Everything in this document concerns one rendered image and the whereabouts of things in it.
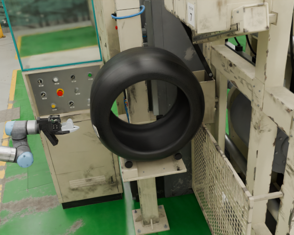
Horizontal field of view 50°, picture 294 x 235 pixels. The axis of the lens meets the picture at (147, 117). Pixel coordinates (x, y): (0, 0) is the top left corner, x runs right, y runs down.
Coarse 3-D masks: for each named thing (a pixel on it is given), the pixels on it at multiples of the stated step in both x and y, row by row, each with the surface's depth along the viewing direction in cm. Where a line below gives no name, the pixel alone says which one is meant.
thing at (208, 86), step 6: (192, 72) 207; (198, 72) 208; (204, 72) 208; (198, 78) 210; (204, 78) 210; (210, 78) 197; (204, 84) 191; (210, 84) 192; (204, 90) 193; (210, 90) 194; (204, 96) 195; (210, 96) 196; (210, 102) 198; (210, 108) 200; (204, 114) 201; (210, 114) 202; (204, 120) 203; (210, 120) 204
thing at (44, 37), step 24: (24, 0) 195; (48, 0) 197; (72, 0) 199; (24, 24) 202; (48, 24) 204; (72, 24) 206; (96, 24) 208; (24, 48) 208; (48, 48) 211; (72, 48) 213; (96, 48) 216
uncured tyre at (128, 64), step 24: (144, 48) 161; (120, 72) 147; (144, 72) 146; (168, 72) 148; (96, 96) 152; (192, 96) 156; (96, 120) 156; (120, 120) 189; (168, 120) 193; (192, 120) 162; (120, 144) 161; (144, 144) 188; (168, 144) 182
